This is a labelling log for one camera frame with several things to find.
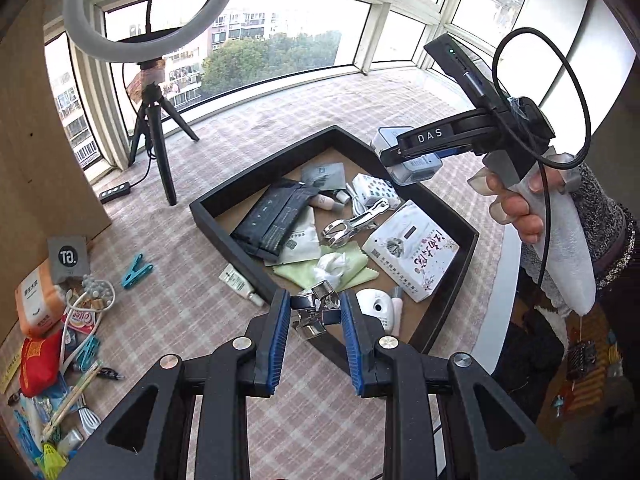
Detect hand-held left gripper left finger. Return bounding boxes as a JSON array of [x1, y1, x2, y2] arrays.
[[59, 287, 293, 480]]

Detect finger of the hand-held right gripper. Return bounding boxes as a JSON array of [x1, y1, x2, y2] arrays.
[[378, 109, 498, 167]]

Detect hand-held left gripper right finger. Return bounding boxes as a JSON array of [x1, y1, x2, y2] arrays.
[[339, 289, 576, 480]]

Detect white plastic box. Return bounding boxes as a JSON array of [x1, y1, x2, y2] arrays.
[[370, 126, 443, 187]]

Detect small silver metal clip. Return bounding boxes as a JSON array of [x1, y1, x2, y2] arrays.
[[290, 280, 342, 342]]

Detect white round device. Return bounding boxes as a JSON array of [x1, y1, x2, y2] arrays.
[[356, 287, 396, 333]]

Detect pale pink tube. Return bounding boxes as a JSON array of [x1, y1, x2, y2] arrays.
[[389, 287, 405, 333]]

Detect white star-print tissue pack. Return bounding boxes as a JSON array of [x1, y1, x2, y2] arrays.
[[351, 173, 403, 209]]

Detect white sachet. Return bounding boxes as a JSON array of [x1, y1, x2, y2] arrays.
[[264, 207, 321, 267]]

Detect white charging cable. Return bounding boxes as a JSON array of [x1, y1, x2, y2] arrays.
[[345, 182, 368, 218]]

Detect plain dark grey sachet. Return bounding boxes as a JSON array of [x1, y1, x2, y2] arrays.
[[301, 162, 347, 192]]

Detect large silver metal clamp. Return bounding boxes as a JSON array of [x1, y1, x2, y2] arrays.
[[321, 198, 391, 248]]

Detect black packet bundle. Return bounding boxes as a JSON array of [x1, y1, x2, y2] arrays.
[[231, 178, 321, 261]]

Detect small cream bottle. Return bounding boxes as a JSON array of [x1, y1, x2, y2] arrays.
[[307, 187, 351, 209]]

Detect black tray container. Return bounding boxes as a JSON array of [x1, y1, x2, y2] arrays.
[[189, 125, 480, 376]]

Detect blue clothes peg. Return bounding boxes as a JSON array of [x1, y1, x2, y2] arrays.
[[72, 335, 101, 372], [121, 253, 156, 289], [12, 410, 41, 466]]

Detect grey bobble massager white handle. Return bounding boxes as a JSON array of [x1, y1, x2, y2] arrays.
[[59, 274, 117, 376]]

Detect beige chopsticks pair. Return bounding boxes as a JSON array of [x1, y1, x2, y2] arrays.
[[41, 360, 103, 438]]

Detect red cloth bag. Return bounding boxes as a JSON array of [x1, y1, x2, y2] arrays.
[[19, 330, 65, 400]]

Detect person's right forearm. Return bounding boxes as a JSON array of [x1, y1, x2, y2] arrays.
[[520, 160, 640, 311]]

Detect person's right hand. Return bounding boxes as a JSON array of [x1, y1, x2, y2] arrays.
[[467, 165, 583, 247]]

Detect white tube with green print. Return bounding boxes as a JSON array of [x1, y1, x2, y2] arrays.
[[218, 263, 266, 307]]

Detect light green cloth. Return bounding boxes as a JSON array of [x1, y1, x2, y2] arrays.
[[273, 242, 382, 293]]

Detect crumpled white plastic wrap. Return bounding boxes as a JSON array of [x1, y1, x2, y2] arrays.
[[312, 252, 351, 288]]

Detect white book with red calligraphy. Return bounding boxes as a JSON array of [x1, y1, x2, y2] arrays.
[[362, 200, 460, 303]]

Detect pink checked tablecloth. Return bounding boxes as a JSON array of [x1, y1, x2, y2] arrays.
[[0, 67, 506, 480]]

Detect green trees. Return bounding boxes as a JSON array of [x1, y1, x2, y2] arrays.
[[200, 30, 343, 96]]

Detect black pen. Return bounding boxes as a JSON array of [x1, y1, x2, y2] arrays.
[[75, 364, 125, 381]]

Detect person's dark clothing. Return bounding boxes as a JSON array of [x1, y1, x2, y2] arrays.
[[495, 305, 571, 421]]

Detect red white snack packet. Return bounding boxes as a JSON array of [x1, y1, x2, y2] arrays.
[[62, 305, 103, 336]]

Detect black tripod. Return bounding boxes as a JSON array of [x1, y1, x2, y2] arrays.
[[127, 57, 201, 207]]

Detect black box GL logo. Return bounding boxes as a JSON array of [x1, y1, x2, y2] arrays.
[[47, 235, 91, 281]]

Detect colourful patterned cloth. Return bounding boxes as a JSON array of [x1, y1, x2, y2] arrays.
[[550, 330, 631, 421]]

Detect orange tissue pack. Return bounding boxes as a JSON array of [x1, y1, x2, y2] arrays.
[[14, 265, 68, 339]]

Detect yellow shuttlecock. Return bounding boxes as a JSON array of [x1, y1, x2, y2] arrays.
[[32, 440, 68, 478]]

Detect yellow ruler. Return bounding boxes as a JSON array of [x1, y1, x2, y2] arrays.
[[0, 345, 23, 396]]

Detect wooden board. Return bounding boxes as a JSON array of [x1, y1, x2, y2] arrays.
[[0, 0, 113, 361]]

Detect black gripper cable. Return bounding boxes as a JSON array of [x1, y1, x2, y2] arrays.
[[491, 27, 592, 311]]

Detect white window frame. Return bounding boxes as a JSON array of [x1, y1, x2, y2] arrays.
[[42, 0, 640, 361]]

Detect coiled white cable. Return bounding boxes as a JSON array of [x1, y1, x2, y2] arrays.
[[75, 405, 103, 438]]

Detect black inline cable controller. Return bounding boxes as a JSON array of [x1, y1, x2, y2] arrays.
[[100, 181, 133, 205]]

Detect white ring light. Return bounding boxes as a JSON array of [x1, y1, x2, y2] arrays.
[[62, 0, 240, 65]]

